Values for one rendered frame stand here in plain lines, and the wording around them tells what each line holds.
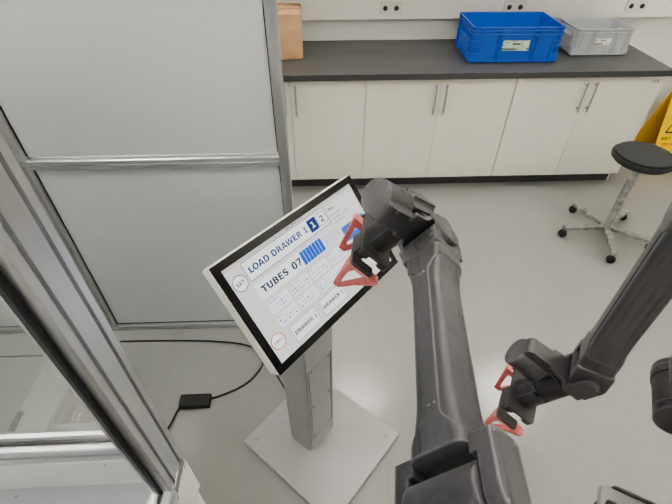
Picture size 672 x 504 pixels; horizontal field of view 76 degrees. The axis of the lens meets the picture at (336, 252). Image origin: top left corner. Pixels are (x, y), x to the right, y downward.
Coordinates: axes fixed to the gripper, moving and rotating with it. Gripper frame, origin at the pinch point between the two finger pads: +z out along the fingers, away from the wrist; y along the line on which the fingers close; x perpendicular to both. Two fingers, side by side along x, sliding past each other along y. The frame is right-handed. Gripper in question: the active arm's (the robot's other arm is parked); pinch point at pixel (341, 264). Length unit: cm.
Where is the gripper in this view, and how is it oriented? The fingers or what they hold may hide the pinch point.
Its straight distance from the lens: 79.5
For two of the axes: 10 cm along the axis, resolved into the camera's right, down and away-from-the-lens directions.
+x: 7.3, 5.6, 3.9
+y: -1.1, 6.6, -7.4
